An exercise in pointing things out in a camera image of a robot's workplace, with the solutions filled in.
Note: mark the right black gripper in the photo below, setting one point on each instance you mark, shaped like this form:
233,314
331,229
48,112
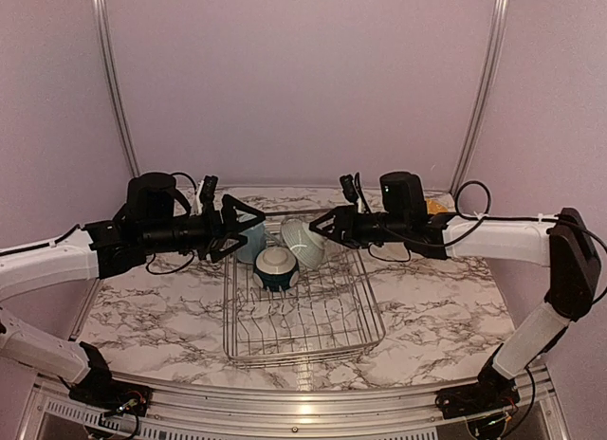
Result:
345,220

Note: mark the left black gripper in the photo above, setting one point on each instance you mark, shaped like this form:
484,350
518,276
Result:
217,235

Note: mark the yellow polka dot plate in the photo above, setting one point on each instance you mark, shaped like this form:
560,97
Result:
434,207

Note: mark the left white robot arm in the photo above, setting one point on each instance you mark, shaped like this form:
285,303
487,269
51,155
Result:
95,251

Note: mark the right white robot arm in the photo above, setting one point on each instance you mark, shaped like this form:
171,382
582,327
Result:
557,249

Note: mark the light blue ceramic mug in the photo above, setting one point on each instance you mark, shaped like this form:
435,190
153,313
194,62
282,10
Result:
257,242

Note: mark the dark blue white bowl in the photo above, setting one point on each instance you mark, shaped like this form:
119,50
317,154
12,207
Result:
276,269

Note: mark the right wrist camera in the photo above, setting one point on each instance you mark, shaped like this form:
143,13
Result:
352,192

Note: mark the metal wire dish rack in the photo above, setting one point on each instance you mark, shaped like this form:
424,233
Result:
331,312

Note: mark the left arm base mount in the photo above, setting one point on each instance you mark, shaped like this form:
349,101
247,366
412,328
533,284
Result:
115,397

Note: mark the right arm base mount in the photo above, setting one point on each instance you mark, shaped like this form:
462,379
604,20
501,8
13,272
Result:
471,399

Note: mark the front aluminium table rail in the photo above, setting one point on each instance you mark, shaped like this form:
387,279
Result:
185,411

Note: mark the left aluminium frame post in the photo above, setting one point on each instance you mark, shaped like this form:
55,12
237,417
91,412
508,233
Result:
112,80

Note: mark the aluminium frame post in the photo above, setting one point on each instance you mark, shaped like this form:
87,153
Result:
112,80
490,65

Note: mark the right aluminium frame post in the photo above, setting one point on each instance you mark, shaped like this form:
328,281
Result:
490,65

